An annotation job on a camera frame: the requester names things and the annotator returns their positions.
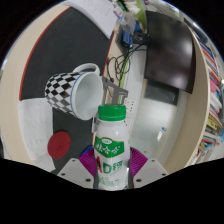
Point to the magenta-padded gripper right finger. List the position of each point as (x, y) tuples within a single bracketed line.
[(150, 171)]

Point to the black desk mat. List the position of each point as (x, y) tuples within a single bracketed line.
[(66, 46)]

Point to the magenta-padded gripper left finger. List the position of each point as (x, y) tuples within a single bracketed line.
[(75, 173)]

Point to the black white diamond mug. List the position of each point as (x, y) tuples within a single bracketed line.
[(66, 93)]

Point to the black computer monitor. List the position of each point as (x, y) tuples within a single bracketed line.
[(170, 50)]

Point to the white paper napkin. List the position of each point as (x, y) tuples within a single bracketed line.
[(35, 126)]

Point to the open white notebook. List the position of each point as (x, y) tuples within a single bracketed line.
[(96, 15)]

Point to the small blue device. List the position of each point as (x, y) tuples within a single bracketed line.
[(126, 38)]

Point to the flat round red coaster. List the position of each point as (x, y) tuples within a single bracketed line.
[(59, 145)]

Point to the shelf with books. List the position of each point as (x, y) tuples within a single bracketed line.
[(208, 100)]

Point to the grey metal laptop stand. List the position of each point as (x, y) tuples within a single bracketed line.
[(115, 93)]

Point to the white drink bottle green cap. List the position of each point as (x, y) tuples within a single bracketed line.
[(111, 156)]

